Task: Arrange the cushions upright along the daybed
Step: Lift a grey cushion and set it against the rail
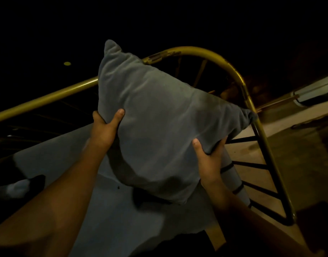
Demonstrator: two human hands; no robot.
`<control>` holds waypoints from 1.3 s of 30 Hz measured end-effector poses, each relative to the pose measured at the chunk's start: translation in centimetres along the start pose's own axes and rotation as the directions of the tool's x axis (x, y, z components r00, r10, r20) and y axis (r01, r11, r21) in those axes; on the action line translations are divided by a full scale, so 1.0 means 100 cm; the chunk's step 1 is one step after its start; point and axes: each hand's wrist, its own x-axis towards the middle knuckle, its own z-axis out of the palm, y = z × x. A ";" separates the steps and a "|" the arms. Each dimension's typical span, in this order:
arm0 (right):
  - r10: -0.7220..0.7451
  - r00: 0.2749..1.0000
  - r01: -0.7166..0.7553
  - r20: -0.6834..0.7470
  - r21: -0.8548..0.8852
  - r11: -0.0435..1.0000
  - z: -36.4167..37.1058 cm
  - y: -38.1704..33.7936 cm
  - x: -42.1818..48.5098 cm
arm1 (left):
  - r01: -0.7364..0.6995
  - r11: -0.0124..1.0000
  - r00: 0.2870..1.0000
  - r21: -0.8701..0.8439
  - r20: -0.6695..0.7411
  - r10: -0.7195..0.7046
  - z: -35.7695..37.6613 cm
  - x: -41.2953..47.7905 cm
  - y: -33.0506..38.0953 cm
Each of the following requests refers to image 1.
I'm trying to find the person's right forearm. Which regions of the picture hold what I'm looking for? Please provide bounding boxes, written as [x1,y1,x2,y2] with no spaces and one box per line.
[204,180,325,257]

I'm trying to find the white appliance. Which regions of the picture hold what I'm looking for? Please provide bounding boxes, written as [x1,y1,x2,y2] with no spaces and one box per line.
[292,73,328,107]

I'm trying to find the person's right hand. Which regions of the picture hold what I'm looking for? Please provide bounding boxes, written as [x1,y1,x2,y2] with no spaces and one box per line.
[192,136,229,189]

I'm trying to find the grey pillow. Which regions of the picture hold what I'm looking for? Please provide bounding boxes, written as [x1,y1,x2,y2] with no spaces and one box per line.
[97,39,259,205]

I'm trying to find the person's left forearm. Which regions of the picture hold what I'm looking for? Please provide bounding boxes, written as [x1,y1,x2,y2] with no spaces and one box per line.
[0,140,109,257]

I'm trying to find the brass metal bed frame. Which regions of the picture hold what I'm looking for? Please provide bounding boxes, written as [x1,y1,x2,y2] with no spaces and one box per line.
[0,46,297,226]

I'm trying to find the grey bed sheet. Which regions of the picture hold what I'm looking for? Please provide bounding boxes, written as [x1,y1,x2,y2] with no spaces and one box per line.
[0,123,251,257]

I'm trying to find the person's left hand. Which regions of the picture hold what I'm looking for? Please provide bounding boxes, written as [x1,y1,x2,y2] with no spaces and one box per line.
[89,109,125,153]

